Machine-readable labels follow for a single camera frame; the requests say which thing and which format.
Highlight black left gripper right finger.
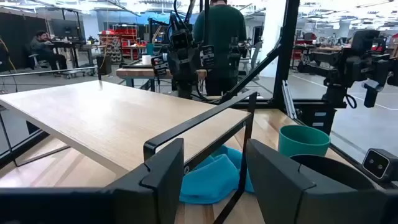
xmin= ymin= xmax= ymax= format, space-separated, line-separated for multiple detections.
xmin=247 ymin=139 xmax=398 ymax=224

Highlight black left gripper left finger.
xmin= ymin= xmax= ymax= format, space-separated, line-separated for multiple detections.
xmin=0 ymin=138 xmax=185 ymax=224

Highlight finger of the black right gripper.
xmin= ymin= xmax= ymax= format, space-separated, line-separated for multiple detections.
xmin=151 ymin=55 xmax=169 ymax=77
xmin=200 ymin=45 xmax=215 ymax=68

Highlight tall black cup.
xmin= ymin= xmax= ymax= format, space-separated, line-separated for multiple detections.
xmin=289 ymin=154 xmax=377 ymax=191

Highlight dark green plastic cup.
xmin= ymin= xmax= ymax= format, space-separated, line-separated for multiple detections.
xmin=278 ymin=124 xmax=331 ymax=159

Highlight wooden workbench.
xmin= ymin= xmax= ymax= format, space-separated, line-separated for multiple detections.
xmin=116 ymin=67 xmax=208 ymax=93

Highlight standing person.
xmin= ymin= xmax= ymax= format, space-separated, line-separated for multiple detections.
xmin=192 ymin=0 xmax=248 ymax=96

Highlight red storage rack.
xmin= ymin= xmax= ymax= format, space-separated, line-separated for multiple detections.
xmin=99 ymin=24 xmax=140 ymax=62

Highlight black waste bin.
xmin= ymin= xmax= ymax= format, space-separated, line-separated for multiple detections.
xmin=96 ymin=55 xmax=112 ymax=75

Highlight blue cloth towel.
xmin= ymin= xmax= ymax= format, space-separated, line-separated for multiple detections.
xmin=179 ymin=144 xmax=255 ymax=205

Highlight black computer monitor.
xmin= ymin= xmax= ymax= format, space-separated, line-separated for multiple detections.
xmin=50 ymin=18 xmax=81 ymax=39

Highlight seated person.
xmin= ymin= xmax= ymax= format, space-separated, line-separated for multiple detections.
xmin=30 ymin=30 xmax=68 ymax=71

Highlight black aluminium rig frame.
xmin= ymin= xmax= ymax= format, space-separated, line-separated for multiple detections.
xmin=0 ymin=0 xmax=398 ymax=190

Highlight black table-level camera box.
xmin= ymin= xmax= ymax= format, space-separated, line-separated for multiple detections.
xmin=362 ymin=148 xmax=398 ymax=184

